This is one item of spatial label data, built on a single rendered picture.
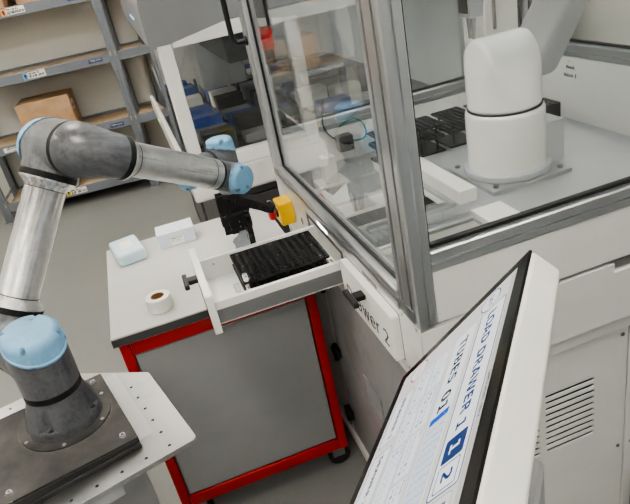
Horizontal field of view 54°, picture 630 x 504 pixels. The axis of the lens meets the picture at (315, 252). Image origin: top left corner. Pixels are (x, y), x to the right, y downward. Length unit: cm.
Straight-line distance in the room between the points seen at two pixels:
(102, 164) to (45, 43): 440
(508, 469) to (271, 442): 154
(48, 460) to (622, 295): 118
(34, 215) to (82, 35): 431
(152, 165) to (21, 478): 67
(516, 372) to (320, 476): 163
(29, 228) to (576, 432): 126
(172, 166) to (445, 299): 67
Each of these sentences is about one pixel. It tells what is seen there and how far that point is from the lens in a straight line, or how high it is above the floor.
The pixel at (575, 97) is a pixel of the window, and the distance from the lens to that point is 117.
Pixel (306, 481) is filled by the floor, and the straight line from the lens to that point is 223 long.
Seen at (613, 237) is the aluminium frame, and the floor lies 99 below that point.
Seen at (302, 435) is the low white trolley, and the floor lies 20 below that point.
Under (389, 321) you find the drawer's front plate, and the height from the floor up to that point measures 91.
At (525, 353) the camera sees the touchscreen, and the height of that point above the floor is 119.
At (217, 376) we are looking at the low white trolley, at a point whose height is 53.
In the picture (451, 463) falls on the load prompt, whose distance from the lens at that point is 61.
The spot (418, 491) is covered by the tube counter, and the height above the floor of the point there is 112.
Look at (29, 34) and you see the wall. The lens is 571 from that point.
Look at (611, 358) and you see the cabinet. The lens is 149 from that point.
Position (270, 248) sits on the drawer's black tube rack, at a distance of 164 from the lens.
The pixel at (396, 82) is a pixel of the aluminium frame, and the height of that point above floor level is 139.
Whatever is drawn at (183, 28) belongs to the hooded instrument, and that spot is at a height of 140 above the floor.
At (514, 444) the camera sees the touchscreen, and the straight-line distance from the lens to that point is 59.
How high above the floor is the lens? 161
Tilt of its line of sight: 27 degrees down
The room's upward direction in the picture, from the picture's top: 12 degrees counter-clockwise
